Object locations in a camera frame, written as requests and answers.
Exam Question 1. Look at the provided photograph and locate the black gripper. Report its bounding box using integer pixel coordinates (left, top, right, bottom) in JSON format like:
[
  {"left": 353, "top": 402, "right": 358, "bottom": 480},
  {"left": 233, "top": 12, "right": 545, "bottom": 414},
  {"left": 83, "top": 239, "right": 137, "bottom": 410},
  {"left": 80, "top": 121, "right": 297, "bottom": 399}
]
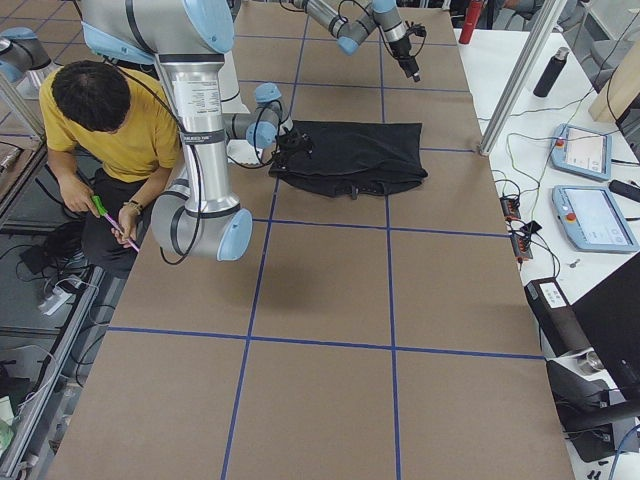
[
  {"left": 272, "top": 130, "right": 314, "bottom": 168},
  {"left": 389, "top": 37, "right": 421, "bottom": 82}
]

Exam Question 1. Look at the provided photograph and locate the black printed t-shirt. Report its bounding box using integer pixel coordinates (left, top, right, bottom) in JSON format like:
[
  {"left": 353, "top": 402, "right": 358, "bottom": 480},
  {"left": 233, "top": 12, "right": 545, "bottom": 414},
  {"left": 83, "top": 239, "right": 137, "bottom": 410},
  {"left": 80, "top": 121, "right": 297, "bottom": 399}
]
[{"left": 269, "top": 121, "right": 428, "bottom": 199}]

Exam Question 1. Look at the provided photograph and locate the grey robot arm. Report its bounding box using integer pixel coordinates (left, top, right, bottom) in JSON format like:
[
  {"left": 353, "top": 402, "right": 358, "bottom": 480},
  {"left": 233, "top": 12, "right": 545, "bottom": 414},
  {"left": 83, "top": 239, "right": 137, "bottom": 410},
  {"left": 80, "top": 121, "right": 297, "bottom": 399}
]
[
  {"left": 280, "top": 0, "right": 426, "bottom": 82},
  {"left": 82, "top": 1, "right": 312, "bottom": 261}
]

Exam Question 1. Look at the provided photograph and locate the red bottle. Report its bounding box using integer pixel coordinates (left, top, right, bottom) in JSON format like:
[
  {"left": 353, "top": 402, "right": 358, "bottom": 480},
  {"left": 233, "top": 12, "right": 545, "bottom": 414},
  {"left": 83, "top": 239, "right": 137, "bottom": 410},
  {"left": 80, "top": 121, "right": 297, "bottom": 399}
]
[{"left": 458, "top": 0, "right": 484, "bottom": 45}]

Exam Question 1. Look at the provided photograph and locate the black bottle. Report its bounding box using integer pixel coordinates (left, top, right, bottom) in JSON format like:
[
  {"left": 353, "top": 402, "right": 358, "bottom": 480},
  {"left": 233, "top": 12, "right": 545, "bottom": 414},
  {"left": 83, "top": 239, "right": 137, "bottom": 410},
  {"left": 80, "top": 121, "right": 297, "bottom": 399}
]
[{"left": 533, "top": 47, "right": 570, "bottom": 98}]

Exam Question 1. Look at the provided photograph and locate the person in yellow shirt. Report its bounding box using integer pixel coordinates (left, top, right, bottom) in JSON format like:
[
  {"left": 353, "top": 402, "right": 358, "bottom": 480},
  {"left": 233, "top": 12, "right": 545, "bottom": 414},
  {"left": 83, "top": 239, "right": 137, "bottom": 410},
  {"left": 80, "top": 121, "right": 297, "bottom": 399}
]
[{"left": 39, "top": 61, "right": 181, "bottom": 278}]

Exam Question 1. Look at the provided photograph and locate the far blue teach pendant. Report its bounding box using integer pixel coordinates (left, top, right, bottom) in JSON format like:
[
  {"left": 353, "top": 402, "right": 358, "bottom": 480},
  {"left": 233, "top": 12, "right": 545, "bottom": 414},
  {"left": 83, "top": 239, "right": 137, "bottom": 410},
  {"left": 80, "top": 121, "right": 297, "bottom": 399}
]
[{"left": 550, "top": 123, "right": 612, "bottom": 181}]

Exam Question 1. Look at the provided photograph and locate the blue teach pendant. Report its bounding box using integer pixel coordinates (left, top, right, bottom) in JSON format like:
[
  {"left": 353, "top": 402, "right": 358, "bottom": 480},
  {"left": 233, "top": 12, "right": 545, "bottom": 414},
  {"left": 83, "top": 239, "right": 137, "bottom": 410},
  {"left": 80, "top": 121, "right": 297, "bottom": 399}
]
[
  {"left": 551, "top": 185, "right": 639, "bottom": 253},
  {"left": 550, "top": 123, "right": 612, "bottom": 181}
]

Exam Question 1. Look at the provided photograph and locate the near blue teach pendant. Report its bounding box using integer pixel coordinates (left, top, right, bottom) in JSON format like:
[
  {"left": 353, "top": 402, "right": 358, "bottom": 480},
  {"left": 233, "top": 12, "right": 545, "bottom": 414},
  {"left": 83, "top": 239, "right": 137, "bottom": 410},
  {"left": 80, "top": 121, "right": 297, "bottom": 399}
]
[{"left": 551, "top": 185, "right": 639, "bottom": 253}]

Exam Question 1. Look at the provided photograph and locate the black monitor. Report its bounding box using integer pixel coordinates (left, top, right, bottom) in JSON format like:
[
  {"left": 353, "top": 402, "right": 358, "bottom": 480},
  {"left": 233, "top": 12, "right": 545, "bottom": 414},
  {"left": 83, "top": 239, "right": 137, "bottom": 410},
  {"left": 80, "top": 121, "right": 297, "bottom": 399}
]
[{"left": 573, "top": 264, "right": 639, "bottom": 399}]

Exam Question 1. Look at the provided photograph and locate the aluminium frame post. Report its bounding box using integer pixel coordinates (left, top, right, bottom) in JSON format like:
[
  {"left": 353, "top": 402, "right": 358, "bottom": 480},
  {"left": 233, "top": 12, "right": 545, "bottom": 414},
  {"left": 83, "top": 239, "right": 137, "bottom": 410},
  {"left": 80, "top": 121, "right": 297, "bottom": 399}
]
[{"left": 478, "top": 0, "right": 566, "bottom": 156}]

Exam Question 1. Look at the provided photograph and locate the green handled stick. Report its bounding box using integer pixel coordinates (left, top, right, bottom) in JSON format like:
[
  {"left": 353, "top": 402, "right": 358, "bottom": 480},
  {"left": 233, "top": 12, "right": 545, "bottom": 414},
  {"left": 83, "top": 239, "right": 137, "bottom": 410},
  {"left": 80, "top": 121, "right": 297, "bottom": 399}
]
[{"left": 91, "top": 195, "right": 140, "bottom": 253}]

